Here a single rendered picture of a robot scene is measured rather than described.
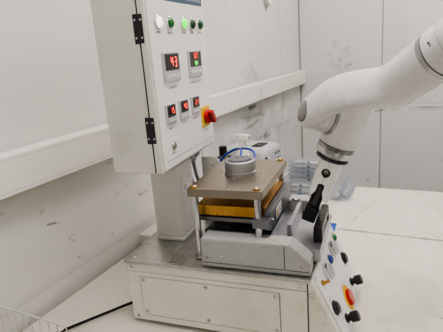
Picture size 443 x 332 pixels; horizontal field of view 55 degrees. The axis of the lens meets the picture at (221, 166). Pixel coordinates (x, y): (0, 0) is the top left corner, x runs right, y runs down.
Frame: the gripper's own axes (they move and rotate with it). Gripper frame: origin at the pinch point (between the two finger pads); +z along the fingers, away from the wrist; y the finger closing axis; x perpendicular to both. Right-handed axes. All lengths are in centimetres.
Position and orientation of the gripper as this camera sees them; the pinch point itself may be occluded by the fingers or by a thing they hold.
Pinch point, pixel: (310, 213)
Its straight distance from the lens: 107.5
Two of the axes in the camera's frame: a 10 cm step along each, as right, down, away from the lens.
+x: -9.1, -3.5, 2.3
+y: 3.3, -2.8, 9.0
